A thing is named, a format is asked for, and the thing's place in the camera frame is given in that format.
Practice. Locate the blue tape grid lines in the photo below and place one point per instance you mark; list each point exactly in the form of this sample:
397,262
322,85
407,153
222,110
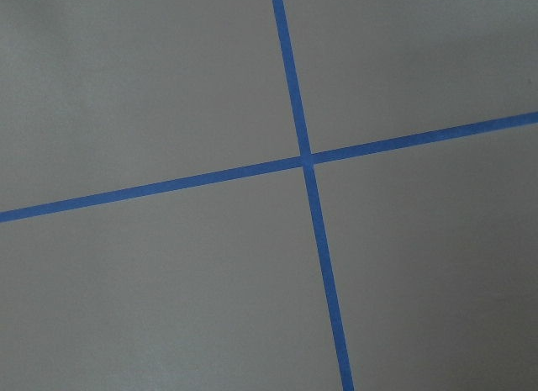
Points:
306,161

